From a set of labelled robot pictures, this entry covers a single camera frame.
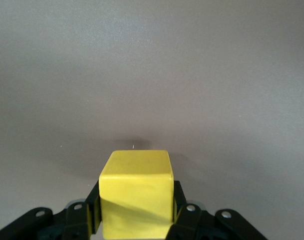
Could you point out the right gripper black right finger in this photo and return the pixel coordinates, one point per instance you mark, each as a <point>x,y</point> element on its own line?
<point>191,222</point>

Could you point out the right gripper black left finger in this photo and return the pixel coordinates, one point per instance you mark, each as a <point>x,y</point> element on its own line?
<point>74,222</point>

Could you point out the yellow block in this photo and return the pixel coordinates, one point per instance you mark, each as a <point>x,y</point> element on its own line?
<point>135,200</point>

